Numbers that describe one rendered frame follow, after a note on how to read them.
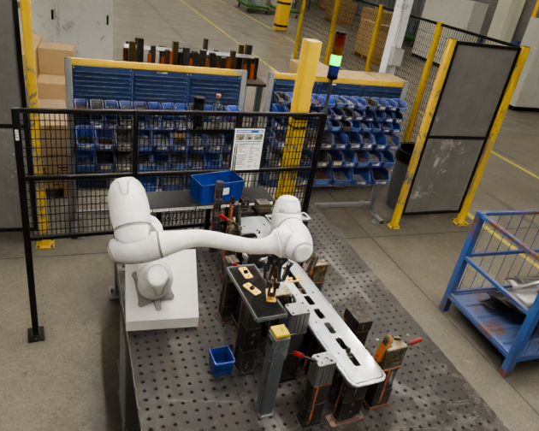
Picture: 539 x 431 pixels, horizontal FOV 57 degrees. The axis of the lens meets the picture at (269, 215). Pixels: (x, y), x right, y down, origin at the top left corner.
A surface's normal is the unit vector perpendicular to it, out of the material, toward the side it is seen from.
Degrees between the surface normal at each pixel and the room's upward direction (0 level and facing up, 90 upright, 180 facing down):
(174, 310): 44
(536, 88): 90
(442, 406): 0
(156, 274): 50
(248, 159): 90
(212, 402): 0
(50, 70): 90
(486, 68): 89
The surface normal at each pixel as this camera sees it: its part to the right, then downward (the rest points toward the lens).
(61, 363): 0.14, -0.87
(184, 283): 0.29, -0.29
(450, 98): 0.33, 0.51
